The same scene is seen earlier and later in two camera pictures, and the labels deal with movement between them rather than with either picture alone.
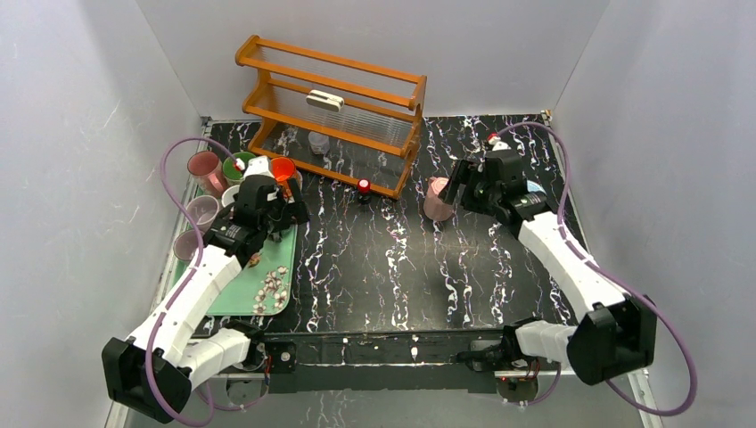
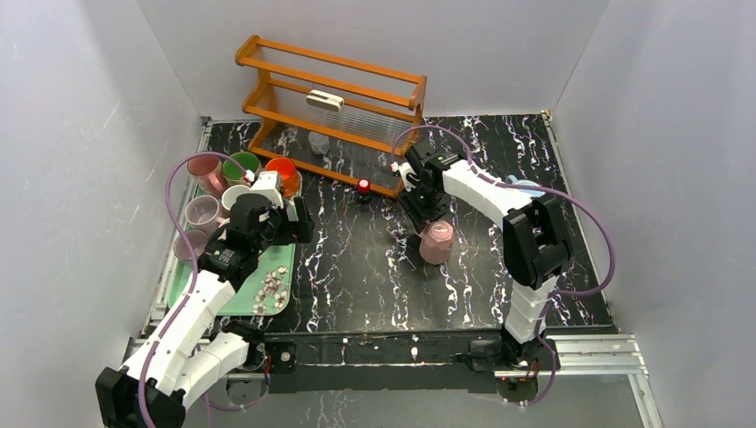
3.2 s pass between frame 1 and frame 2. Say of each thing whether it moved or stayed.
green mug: stayed
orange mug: stayed
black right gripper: moved
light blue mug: stayed
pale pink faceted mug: moved
